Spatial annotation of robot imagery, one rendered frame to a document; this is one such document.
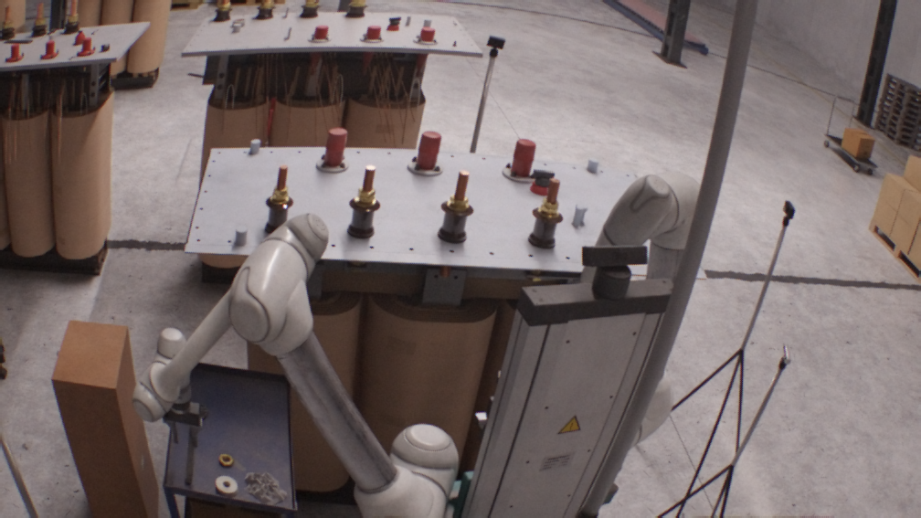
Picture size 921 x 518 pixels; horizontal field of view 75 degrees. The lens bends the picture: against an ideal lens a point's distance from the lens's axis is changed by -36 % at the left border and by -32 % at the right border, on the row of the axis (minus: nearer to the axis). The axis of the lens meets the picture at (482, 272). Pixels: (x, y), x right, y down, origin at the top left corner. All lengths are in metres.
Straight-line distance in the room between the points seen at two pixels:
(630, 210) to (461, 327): 1.00
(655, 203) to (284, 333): 0.85
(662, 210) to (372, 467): 0.84
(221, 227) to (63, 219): 2.26
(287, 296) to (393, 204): 1.23
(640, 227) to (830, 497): 2.82
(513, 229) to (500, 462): 1.07
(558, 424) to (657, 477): 2.24
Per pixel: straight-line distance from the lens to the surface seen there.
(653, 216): 1.87
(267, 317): 1.47
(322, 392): 1.60
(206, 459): 2.37
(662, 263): 2.07
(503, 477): 1.83
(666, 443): 4.20
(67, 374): 2.65
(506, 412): 1.67
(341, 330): 2.70
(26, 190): 4.60
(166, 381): 1.87
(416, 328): 2.70
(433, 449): 1.88
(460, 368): 2.83
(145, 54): 8.03
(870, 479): 4.70
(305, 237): 1.61
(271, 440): 2.45
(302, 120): 4.08
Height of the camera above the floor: 2.58
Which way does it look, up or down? 30 degrees down
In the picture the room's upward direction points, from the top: 12 degrees clockwise
